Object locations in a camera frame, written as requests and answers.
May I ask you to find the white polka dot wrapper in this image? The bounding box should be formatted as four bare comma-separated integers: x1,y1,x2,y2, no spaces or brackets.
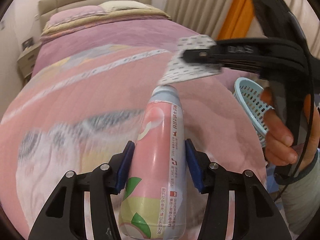
158,35,222,85

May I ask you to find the person right hand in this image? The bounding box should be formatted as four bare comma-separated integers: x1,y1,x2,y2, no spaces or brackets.
260,87,320,172

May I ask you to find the light blue plastic basket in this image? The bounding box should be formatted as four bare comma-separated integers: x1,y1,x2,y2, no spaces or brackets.
233,77,272,148

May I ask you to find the orange curtain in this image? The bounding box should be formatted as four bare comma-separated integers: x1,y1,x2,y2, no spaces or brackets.
217,0,254,40

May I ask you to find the beige pleated curtain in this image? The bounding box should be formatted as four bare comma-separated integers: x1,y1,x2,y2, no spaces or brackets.
165,0,319,57

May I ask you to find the pink patterned quilt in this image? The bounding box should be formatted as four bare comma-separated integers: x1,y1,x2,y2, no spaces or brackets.
1,44,266,237

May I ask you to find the purple bed cover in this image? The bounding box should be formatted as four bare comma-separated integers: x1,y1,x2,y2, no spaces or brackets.
31,17,241,91

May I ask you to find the folded beige blanket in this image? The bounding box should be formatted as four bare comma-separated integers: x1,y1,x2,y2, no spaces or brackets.
40,7,171,43

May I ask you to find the white dotted pillow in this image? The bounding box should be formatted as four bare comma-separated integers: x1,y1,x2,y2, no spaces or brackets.
99,0,150,12

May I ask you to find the beige bedside table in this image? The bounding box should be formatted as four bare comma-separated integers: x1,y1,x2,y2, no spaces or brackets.
17,42,41,85

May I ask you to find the purple pillow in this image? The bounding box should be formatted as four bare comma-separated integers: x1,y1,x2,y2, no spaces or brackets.
47,5,107,27

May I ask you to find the small picture frame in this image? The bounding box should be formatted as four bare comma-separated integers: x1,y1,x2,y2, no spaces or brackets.
22,37,34,51

